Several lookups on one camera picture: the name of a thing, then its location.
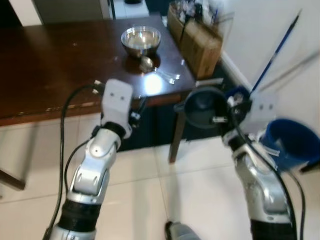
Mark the large open cardboard box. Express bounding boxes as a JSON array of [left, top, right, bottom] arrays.
[[167, 2, 223, 80]]

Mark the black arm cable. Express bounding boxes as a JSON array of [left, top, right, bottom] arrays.
[[47, 84, 103, 236], [227, 100, 306, 240]]

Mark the blue plastic bucket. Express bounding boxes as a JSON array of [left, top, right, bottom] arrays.
[[260, 118, 320, 173]]

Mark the grey cabinet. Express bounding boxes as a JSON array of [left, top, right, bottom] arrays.
[[32, 0, 111, 23]]

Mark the round steel bowl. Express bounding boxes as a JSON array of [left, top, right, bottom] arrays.
[[121, 26, 162, 57]]

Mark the grey broom handle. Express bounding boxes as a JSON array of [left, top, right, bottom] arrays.
[[260, 50, 320, 93]]

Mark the crumpled wrappers pile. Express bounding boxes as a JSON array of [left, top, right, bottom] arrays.
[[172, 0, 221, 26]]

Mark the white appliance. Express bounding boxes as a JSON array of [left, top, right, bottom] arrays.
[[114, 0, 151, 18]]

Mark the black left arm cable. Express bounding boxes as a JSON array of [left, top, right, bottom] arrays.
[[47, 84, 103, 236]]

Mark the black cup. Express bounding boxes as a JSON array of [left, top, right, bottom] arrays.
[[173, 86, 231, 128]]

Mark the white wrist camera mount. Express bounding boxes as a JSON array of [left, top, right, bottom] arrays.
[[100, 78, 135, 138], [245, 92, 279, 136]]

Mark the dark wooden table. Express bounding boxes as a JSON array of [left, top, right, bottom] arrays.
[[0, 14, 197, 191]]

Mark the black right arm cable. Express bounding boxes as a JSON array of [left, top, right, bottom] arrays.
[[227, 100, 306, 240]]

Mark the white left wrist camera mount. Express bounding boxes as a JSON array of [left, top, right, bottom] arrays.
[[100, 78, 135, 138]]

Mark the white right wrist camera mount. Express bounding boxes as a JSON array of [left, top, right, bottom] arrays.
[[245, 92, 279, 136]]

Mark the steel spoon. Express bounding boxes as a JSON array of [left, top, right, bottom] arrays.
[[142, 62, 177, 85], [139, 56, 182, 81]]

